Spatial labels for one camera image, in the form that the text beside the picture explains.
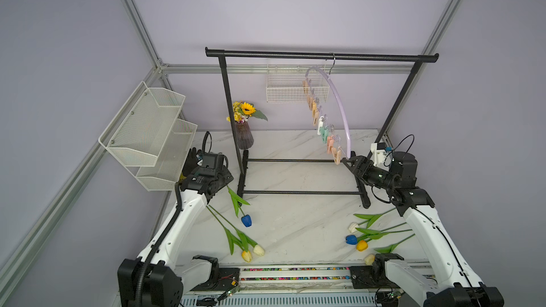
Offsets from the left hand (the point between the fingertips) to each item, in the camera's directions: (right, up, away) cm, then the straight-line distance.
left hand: (224, 179), depth 82 cm
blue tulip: (+6, -8, -4) cm, 10 cm away
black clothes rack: (+4, +6, +9) cm, 12 cm away
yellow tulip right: (+53, -25, -2) cm, 59 cm away
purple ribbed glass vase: (+4, +19, +25) cm, 32 cm away
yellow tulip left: (+10, -27, -5) cm, 29 cm away
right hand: (+46, +5, -6) cm, 47 cm away
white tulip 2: (+60, -18, +6) cm, 63 cm away
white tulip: (+14, -26, -4) cm, 29 cm away
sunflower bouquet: (+5, +29, +11) cm, 31 cm away
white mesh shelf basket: (-27, +16, -4) cm, 32 cm away
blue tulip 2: (+57, -22, +1) cm, 61 cm away
